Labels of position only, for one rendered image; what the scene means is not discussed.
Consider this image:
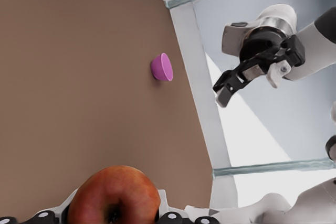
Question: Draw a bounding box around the pale finger of the right gripper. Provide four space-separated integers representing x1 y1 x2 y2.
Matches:
266 59 291 89

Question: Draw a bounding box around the left gripper pale right finger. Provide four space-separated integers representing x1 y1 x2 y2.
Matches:
156 188 169 220

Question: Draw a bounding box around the left gripper pale left finger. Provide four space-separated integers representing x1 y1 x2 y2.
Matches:
55 188 80 224

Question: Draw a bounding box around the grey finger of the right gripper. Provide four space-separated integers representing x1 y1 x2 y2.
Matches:
215 87 235 109

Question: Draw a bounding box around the red apple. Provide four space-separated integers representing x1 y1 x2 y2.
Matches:
67 165 162 224

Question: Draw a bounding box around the pink bowl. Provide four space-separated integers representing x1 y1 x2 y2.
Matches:
150 52 174 82

